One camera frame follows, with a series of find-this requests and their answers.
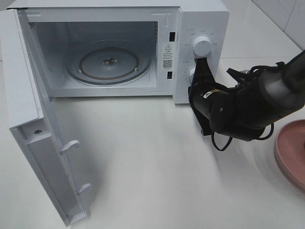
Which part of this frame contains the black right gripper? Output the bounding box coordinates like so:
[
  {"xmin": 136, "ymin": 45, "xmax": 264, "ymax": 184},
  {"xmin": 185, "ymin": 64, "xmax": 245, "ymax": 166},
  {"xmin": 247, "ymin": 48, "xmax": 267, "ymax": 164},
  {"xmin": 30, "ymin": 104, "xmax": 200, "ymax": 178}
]
[{"xmin": 189, "ymin": 57, "xmax": 229, "ymax": 119}]

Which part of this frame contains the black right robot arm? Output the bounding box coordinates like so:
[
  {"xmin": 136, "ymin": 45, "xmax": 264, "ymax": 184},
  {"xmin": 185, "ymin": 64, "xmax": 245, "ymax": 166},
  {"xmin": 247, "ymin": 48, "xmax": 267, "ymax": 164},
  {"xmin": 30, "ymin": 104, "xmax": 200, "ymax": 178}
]
[{"xmin": 188, "ymin": 52, "xmax": 305, "ymax": 141}]

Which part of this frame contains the upper white power knob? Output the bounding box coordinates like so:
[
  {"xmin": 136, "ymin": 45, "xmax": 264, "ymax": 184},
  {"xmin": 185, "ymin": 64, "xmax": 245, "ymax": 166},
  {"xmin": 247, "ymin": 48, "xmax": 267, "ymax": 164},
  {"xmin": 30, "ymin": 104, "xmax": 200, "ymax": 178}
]
[{"xmin": 192, "ymin": 35, "xmax": 212, "ymax": 58}]

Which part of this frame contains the pink round plate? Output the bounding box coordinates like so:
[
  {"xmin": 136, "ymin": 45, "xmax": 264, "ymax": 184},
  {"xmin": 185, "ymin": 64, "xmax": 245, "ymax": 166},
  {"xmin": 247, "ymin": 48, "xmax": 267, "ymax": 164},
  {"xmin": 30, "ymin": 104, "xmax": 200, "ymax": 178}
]
[{"xmin": 274, "ymin": 119, "xmax": 305, "ymax": 191}]

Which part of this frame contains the white microwave oven body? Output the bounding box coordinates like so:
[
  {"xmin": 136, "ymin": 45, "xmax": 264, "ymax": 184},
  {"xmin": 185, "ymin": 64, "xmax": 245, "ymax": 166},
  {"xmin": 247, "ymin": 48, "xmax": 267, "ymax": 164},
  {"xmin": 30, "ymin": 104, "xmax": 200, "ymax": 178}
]
[{"xmin": 6, "ymin": 0, "xmax": 229, "ymax": 104}]

